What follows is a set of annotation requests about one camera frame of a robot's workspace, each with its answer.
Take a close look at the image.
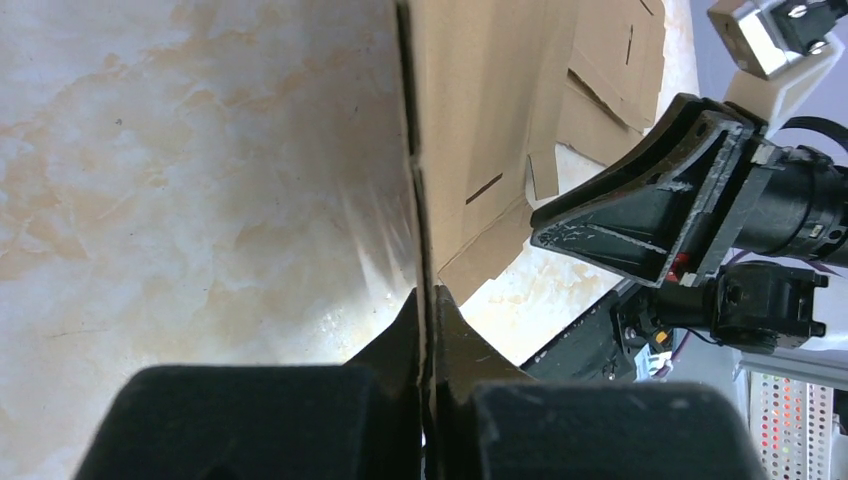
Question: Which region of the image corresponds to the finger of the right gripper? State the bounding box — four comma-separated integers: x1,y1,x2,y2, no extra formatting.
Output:
530,94,756,287

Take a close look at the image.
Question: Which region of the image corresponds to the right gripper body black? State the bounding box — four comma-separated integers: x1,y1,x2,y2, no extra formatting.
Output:
688,126,847,272

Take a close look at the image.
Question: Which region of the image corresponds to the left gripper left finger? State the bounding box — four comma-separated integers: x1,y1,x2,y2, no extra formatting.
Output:
77,296,422,479

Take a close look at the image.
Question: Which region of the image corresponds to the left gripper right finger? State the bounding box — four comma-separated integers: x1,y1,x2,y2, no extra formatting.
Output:
433,285,766,479

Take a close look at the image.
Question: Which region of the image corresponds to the brown cardboard box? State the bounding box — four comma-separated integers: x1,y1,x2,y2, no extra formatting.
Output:
401,0,666,303

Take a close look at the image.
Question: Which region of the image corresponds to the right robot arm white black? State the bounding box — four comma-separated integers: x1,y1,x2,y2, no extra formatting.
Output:
530,94,847,354

